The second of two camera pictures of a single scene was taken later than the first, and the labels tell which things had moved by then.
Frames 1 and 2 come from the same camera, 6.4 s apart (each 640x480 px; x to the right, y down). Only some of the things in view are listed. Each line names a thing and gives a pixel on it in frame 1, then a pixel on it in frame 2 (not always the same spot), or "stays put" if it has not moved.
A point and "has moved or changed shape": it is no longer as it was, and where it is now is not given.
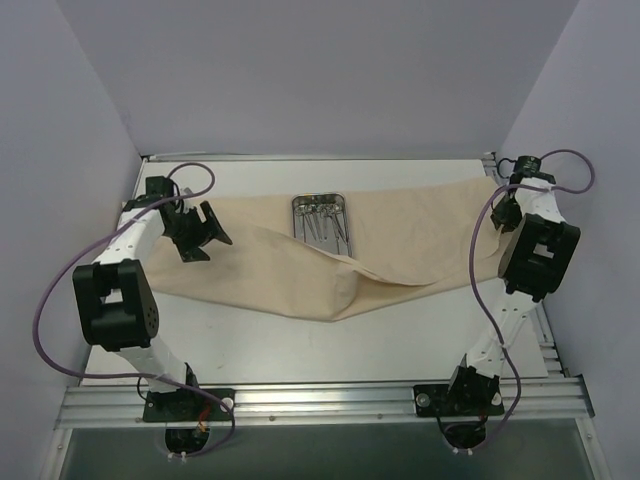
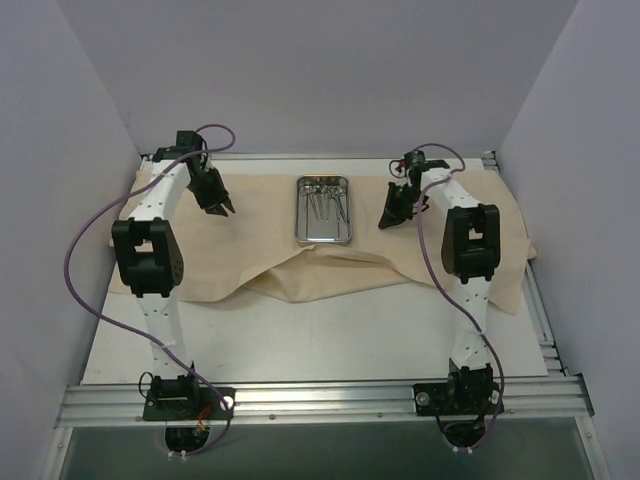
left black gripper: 198,232 -> 213,195
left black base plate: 186,405 stays put
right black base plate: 457,400 stays put
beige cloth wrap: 428,234 has moved or changed shape
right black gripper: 505,216 -> 395,205
